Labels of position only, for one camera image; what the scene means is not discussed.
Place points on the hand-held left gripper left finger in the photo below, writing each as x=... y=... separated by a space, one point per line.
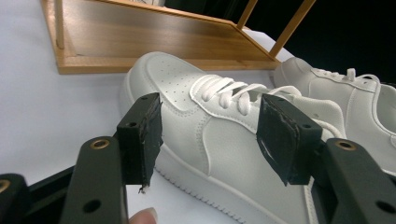
x=140 y=140

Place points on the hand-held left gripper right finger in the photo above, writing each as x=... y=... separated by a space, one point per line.
x=286 y=137

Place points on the white sneaker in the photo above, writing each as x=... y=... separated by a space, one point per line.
x=186 y=124
x=358 y=105

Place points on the wooden shoe rack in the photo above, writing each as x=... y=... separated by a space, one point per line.
x=140 y=40

